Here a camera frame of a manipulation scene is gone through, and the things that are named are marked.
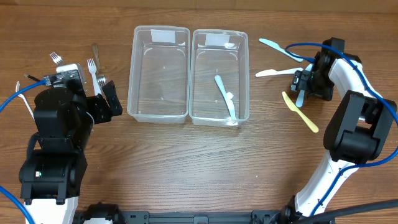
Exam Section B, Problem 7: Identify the white plastic knife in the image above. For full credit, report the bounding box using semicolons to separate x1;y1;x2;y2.
295;64;312;108

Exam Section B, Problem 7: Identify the yellow plastic knife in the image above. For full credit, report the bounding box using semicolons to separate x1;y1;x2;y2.
282;91;319;133

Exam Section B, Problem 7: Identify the pale blue knife bottom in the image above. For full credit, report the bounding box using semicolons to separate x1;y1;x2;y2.
214;75;236;119

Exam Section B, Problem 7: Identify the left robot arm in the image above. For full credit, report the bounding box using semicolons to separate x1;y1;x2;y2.
19;80;123;223

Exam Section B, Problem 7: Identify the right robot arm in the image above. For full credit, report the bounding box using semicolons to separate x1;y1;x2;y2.
280;37;397;222

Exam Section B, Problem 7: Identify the left clear plastic container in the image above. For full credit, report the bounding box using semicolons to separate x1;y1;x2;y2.
127;26;191;123

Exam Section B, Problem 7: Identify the clear plastic container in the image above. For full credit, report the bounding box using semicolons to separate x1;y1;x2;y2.
188;29;250;127
127;26;191;123

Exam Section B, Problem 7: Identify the right clear plastic container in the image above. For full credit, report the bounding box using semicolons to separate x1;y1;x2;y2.
188;29;250;127

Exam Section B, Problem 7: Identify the short silver metal fork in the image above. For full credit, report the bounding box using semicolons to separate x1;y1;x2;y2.
91;43;106;88

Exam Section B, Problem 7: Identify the thick white plastic fork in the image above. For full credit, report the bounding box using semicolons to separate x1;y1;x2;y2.
87;58;101;96

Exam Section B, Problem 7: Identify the cream plastic knife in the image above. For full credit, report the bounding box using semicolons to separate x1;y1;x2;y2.
255;67;303;78

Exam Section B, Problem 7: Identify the light blue knife top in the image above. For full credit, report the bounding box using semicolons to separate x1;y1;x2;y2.
259;38;303;62

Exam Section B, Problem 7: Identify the long silver metal fork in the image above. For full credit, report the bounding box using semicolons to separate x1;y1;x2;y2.
50;52;86;85

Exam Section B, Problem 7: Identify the thin white plastic fork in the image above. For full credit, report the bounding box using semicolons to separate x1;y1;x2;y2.
15;81;34;120

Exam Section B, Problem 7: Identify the black-handled metal fork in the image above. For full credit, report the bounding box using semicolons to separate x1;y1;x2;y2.
24;74;42;82

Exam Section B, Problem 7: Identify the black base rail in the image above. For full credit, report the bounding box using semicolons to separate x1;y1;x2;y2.
72;202;305;224

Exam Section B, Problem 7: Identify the left blue cable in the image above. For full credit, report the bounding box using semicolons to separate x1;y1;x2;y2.
0;79;47;224

